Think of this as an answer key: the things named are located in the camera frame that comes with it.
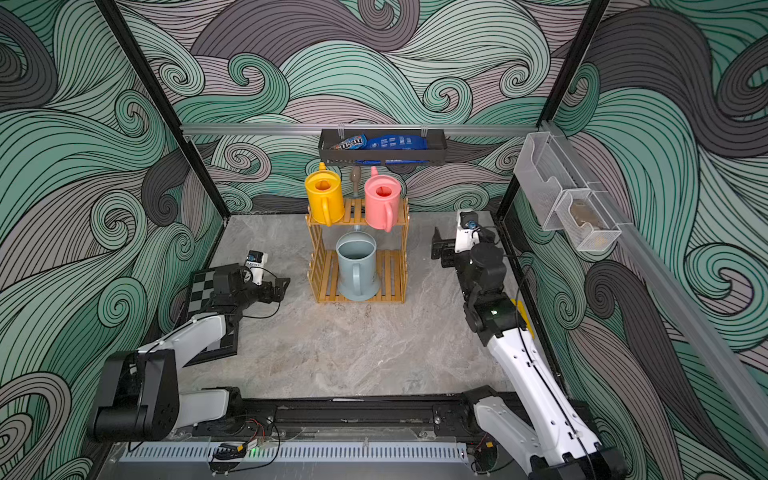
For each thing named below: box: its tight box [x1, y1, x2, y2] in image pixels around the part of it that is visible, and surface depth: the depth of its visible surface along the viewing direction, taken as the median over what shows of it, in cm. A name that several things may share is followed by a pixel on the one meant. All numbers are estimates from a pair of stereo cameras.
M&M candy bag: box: [329, 134, 368, 150], surface depth 94 cm
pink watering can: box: [364, 166, 402, 233], surface depth 74 cm
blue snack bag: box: [365, 134, 429, 150], surface depth 94 cm
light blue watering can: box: [336, 230, 380, 301], surface depth 84 cm
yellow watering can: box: [304, 162, 344, 227], surface depth 75 cm
